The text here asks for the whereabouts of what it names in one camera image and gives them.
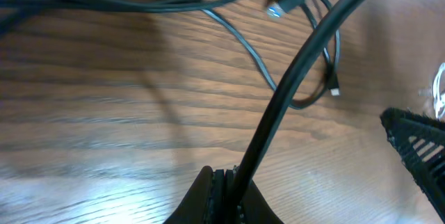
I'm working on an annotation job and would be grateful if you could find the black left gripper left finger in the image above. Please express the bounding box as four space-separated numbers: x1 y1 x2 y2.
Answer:
164 166 225 224

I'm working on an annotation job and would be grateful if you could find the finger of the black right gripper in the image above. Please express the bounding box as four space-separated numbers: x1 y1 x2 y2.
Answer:
380 108 444 219

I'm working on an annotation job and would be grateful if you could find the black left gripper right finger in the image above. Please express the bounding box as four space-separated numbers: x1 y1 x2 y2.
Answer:
225 170 283 224

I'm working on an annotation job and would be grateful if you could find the black white braided cable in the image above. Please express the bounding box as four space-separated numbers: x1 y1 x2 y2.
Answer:
0 0 341 110

